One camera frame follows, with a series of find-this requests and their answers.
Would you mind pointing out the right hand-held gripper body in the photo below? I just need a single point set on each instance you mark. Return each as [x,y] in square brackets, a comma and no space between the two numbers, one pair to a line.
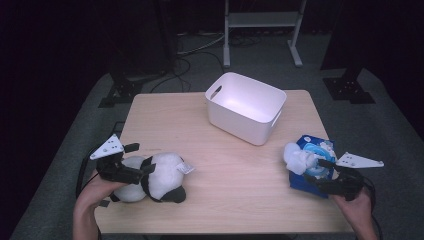
[346,186]

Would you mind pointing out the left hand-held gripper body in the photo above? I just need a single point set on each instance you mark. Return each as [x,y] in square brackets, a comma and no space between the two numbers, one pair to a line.
[115,171]

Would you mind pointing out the blue wet wipe packet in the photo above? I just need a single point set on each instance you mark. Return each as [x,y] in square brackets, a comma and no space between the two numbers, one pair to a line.
[301,185]

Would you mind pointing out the black and white panda plush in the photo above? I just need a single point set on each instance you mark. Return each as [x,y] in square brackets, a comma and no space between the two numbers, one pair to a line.
[165,176]

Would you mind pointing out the white wet wipe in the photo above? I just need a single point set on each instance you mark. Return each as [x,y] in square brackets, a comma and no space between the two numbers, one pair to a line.
[298,160]

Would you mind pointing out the person's right hand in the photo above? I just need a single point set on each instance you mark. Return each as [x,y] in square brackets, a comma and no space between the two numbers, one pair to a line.
[358,210]

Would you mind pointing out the person's left hand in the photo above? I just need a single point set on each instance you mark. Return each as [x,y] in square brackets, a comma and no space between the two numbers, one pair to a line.
[95,191]

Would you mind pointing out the black tape strip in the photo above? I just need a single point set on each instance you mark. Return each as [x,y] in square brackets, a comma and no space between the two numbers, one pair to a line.
[104,203]

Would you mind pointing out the black stand base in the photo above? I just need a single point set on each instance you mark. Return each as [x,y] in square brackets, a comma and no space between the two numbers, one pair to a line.
[348,90]
[121,91]

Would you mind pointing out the white plastic bin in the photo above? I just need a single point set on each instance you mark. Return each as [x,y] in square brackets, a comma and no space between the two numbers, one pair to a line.
[243,100]

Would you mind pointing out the white metal stand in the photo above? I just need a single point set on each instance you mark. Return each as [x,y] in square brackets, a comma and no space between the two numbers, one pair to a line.
[261,19]

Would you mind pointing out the black square floor frame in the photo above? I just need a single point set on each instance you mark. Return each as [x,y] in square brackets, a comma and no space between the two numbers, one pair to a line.
[115,128]

